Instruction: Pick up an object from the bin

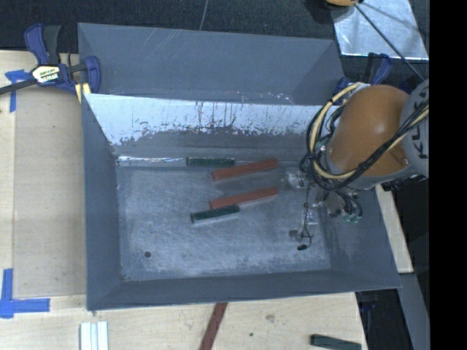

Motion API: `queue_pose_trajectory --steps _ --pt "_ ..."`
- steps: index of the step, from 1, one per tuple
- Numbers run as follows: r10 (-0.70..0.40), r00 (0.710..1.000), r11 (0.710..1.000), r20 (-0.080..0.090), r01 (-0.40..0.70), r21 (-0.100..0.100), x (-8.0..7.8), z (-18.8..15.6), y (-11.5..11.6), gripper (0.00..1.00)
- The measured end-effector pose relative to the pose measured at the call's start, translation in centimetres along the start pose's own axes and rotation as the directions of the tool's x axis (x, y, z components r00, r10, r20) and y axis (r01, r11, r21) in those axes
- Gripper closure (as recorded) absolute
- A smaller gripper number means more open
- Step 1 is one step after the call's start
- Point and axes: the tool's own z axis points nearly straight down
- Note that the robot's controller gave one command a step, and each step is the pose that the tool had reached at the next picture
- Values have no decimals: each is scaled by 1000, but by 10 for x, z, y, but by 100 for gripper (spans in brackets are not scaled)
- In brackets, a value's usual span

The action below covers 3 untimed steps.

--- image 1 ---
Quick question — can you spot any grey metal bin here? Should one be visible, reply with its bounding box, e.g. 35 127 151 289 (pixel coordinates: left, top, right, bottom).
77 22 403 311

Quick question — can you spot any red-brown flat block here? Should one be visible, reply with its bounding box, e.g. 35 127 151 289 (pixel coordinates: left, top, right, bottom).
198 302 229 350
208 186 279 211
210 158 279 182

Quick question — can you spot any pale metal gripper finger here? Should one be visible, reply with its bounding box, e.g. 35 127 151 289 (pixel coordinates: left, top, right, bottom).
285 171 312 190
289 209 317 241

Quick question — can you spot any dark green flat block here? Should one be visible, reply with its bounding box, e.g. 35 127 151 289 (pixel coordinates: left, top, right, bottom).
186 156 236 168
309 333 363 350
189 204 242 226

